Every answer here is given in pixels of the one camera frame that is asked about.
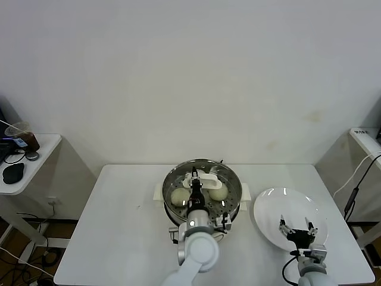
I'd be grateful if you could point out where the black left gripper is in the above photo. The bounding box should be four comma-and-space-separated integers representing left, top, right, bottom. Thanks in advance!
187, 167, 207, 213

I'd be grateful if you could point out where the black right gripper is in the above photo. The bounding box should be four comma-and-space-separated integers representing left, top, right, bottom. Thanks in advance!
279, 214, 318, 251

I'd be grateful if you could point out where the glass lid with cream handle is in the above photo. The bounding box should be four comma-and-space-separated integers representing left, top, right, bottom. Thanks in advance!
164, 160, 241, 223

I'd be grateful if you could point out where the white steamed baozi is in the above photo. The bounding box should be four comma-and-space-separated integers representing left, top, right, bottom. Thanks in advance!
170, 188, 191, 208
209, 187, 229, 202

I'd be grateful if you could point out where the stainless steel steamer basket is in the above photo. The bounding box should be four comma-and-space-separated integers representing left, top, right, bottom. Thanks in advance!
162, 160, 242, 232

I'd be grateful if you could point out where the white round plate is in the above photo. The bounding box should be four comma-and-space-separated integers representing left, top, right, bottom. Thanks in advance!
253, 186, 329, 254

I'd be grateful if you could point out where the white side table with label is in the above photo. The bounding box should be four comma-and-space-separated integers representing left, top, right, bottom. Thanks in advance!
314, 127, 381, 254

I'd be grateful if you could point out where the white side table with cup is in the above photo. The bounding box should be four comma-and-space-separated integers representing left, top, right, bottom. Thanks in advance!
0, 133, 98, 250

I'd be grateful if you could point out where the plastic cup of iced coffee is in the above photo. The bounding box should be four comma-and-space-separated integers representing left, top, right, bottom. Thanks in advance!
4, 121, 40, 151

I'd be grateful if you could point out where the black computer mouse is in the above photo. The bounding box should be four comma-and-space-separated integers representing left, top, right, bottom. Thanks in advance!
2, 163, 25, 184

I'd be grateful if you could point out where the black electronic device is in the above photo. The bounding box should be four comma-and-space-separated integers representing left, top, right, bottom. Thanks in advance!
0, 137, 17, 156

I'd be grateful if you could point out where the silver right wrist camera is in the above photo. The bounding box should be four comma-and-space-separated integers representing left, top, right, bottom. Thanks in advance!
299, 244, 327, 263

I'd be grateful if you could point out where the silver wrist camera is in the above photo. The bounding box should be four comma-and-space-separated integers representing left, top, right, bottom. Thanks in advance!
214, 212, 233, 232
299, 244, 327, 263

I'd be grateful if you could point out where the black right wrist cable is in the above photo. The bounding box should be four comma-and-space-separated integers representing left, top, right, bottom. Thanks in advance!
282, 250, 302, 286

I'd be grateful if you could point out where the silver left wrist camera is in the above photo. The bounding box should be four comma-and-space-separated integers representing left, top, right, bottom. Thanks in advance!
214, 212, 233, 232

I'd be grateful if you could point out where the black cable with inline box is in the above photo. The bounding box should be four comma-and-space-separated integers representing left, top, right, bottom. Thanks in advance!
343, 153, 381, 222

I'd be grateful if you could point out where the thick white cable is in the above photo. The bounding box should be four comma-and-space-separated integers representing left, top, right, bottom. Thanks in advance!
332, 151, 381, 198

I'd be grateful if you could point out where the tangled black cable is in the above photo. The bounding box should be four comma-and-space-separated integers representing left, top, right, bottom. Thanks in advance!
0, 212, 71, 286

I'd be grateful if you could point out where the looped black desk cable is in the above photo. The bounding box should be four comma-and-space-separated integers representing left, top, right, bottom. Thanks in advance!
2, 148, 27, 164

